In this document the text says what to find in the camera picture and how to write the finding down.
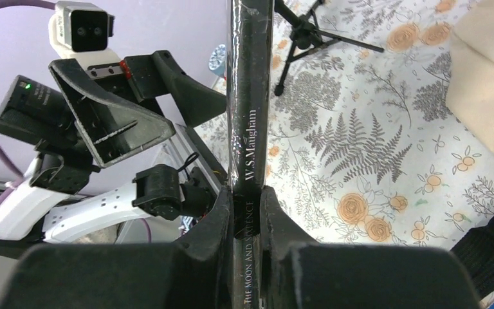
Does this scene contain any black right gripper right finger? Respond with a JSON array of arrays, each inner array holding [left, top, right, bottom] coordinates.
[[261, 187, 479, 308]]

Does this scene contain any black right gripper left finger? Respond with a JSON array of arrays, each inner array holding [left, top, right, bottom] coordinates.
[[0, 187, 232, 308]]

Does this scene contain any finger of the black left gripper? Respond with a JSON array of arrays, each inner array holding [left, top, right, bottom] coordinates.
[[49, 59, 176, 169], [123, 50, 226, 127]]

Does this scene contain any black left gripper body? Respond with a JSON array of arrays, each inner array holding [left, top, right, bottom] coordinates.
[[0, 75, 95, 162]]

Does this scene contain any black moon paperback book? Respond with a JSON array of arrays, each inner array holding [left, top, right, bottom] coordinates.
[[226, 0, 274, 308]]

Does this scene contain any beige canvas backpack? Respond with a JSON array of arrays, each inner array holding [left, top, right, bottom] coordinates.
[[446, 1, 494, 298]]

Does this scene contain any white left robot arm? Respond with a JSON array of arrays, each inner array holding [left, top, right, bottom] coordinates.
[[0, 51, 226, 249]]

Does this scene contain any black mini tripod stand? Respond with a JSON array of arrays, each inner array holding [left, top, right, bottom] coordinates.
[[274, 0, 384, 97]]

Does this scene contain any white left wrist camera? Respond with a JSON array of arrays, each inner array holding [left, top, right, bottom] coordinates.
[[48, 1, 120, 69]]

